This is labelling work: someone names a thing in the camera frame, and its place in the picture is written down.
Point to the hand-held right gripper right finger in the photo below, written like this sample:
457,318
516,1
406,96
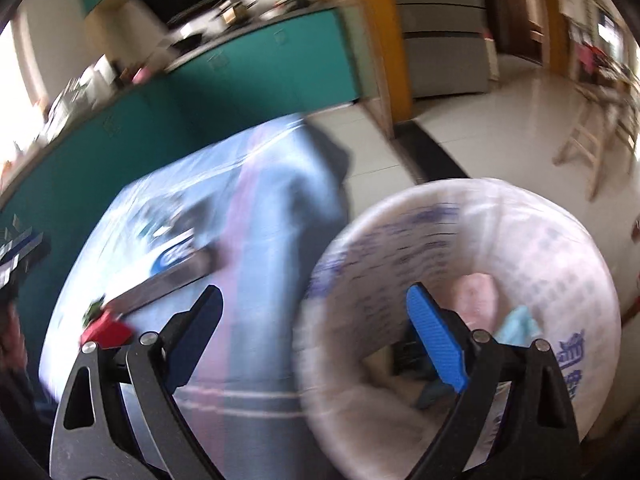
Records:
435,335

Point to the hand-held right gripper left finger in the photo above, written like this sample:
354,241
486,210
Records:
197,332

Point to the pink plastic bag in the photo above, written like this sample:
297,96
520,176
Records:
477,302

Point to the white woven sack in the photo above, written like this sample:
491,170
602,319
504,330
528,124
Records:
550,240

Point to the person's left forearm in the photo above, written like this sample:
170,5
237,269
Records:
20,410

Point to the white medicine box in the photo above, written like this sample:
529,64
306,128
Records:
165,280

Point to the red wrapper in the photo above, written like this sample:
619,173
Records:
105,331

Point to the blue striped cloth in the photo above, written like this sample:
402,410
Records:
280,220

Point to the window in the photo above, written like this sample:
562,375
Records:
20,75

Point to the teal kitchen cabinets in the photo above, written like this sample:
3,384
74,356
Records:
240,90

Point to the wooden stool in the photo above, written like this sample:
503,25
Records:
595,135

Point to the grey refrigerator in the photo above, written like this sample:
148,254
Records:
440,30

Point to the wooden door frame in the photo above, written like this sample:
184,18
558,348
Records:
380,45

